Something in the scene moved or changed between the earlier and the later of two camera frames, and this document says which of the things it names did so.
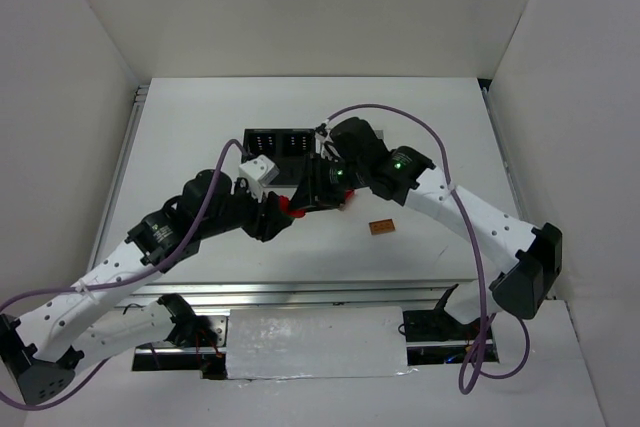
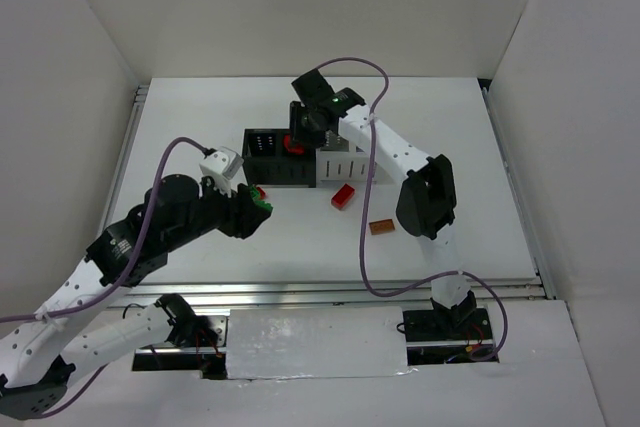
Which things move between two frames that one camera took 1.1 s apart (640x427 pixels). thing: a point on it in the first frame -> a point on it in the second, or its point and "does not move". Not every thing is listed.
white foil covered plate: (287, 343) does not move
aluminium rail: (319, 295) does not move
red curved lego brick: (284, 208) -> (292, 150)
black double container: (287, 148) does not move
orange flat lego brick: (383, 226) does not move
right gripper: (310, 187) -> (298, 123)
